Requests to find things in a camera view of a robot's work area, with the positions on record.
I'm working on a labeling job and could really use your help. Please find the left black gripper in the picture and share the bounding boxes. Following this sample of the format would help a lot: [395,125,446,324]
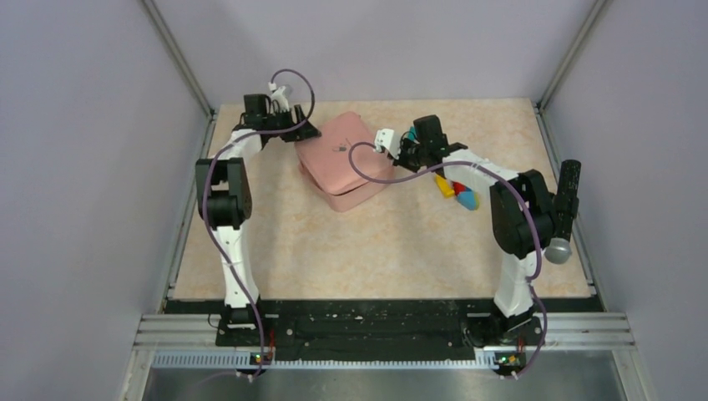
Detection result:
[263,104,321,143]

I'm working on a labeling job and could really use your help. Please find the pink medicine kit case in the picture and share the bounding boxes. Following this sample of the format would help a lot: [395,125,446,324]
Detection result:
[295,111,395,212]

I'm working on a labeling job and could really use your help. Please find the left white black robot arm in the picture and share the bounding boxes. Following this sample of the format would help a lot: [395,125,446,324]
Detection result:
[195,82,320,346]

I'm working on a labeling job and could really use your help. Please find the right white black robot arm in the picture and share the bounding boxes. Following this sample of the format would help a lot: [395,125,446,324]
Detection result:
[373,115,558,344]

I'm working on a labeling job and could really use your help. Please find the colourful toy blocks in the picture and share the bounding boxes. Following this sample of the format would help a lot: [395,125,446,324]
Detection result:
[434,175,480,211]

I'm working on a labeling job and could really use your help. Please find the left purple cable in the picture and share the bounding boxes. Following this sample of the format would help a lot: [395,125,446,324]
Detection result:
[201,69,316,383]

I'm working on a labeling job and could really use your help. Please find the purple cable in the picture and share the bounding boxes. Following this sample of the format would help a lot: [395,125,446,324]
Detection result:
[201,69,316,383]
[347,141,549,380]

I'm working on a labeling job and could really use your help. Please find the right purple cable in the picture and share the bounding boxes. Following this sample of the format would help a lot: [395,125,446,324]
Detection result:
[347,141,549,380]

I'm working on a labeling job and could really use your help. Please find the black stand with handle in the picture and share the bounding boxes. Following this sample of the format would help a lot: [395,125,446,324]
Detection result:
[552,159,582,244]

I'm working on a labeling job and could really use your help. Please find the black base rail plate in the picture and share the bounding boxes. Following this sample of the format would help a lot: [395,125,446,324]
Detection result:
[164,298,599,365]

